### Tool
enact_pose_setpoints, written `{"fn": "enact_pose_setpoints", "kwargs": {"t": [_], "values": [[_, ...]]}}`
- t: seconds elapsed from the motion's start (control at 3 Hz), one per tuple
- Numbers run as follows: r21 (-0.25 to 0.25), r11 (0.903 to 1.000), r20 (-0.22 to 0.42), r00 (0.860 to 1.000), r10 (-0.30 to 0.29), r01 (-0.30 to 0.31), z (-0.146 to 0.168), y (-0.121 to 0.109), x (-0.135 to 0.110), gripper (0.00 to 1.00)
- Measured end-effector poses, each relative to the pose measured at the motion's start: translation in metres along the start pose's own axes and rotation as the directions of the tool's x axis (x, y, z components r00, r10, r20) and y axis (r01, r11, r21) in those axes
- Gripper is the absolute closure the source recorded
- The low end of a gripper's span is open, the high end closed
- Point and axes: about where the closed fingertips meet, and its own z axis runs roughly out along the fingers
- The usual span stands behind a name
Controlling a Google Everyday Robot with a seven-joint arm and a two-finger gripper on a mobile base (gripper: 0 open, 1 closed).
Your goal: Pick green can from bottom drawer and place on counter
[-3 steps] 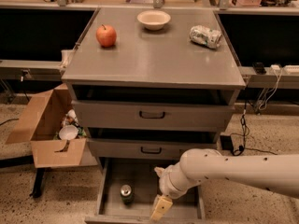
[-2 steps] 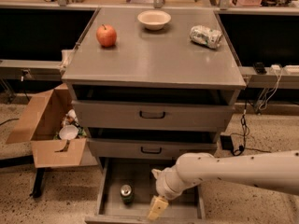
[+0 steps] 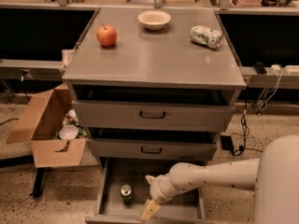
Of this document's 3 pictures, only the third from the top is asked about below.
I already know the green soda can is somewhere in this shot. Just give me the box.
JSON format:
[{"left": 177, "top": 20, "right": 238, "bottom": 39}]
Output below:
[{"left": 120, "top": 184, "right": 134, "bottom": 204}]

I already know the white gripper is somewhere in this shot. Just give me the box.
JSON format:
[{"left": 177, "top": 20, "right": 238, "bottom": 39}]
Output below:
[{"left": 140, "top": 175, "right": 175, "bottom": 222}]

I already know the grey drawer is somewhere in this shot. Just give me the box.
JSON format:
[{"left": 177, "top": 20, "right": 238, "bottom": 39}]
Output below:
[
  {"left": 85, "top": 158, "right": 206, "bottom": 224},
  {"left": 73, "top": 101, "right": 235, "bottom": 133},
  {"left": 88, "top": 138, "right": 217, "bottom": 161}
]

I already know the grey drawer cabinet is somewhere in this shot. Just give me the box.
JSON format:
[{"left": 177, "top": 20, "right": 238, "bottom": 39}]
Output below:
[{"left": 61, "top": 7, "right": 247, "bottom": 179}]

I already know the red apple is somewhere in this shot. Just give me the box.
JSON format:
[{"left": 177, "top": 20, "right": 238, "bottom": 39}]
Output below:
[{"left": 96, "top": 24, "right": 117, "bottom": 48}]

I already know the white bowl in box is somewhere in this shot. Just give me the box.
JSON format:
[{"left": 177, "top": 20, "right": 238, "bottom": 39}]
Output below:
[{"left": 59, "top": 125, "right": 78, "bottom": 140}]

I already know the middle grey drawer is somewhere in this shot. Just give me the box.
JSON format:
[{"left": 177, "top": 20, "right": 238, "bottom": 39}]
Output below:
[{"left": 88, "top": 138, "right": 217, "bottom": 161}]

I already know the black cable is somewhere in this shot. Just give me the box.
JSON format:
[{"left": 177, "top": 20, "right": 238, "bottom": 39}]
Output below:
[{"left": 230, "top": 101, "right": 264, "bottom": 157}]

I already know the bottom grey drawer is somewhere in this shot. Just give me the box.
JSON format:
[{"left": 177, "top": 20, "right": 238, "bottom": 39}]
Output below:
[{"left": 85, "top": 158, "right": 206, "bottom": 224}]

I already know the black power adapter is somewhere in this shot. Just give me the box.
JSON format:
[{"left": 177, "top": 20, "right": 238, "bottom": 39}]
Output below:
[{"left": 221, "top": 135, "right": 234, "bottom": 151}]

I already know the top grey drawer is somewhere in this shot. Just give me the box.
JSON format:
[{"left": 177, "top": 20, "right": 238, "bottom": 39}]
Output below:
[{"left": 73, "top": 101, "right": 235, "bottom": 133}]

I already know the black table leg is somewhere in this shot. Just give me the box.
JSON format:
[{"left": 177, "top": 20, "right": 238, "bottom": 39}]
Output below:
[{"left": 30, "top": 168, "right": 45, "bottom": 198}]

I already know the cardboard box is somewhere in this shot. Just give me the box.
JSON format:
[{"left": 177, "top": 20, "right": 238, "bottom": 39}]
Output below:
[{"left": 7, "top": 84, "right": 94, "bottom": 168}]

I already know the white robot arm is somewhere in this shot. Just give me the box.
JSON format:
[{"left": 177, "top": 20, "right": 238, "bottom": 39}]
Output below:
[{"left": 140, "top": 134, "right": 299, "bottom": 224}]

